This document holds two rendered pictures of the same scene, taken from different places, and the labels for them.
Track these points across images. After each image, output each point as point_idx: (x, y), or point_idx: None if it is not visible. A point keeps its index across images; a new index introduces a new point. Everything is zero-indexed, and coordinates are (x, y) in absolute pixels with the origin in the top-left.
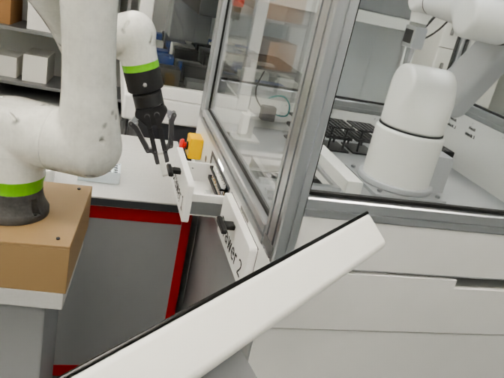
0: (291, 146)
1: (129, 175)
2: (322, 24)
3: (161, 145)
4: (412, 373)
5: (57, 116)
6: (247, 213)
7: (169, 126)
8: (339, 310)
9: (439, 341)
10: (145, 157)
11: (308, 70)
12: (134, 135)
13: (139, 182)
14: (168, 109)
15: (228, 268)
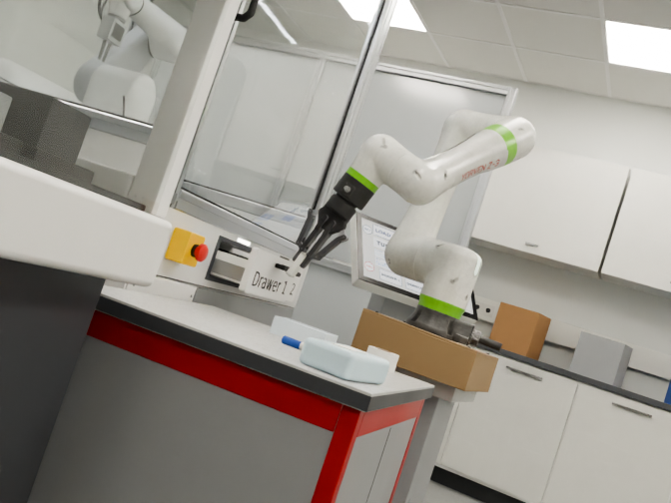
0: (327, 199)
1: (256, 327)
2: (348, 136)
3: (309, 247)
4: None
5: None
6: (290, 254)
7: (311, 225)
8: None
9: None
10: (189, 311)
11: (339, 158)
12: (38, 337)
13: (253, 324)
14: (318, 210)
15: (262, 309)
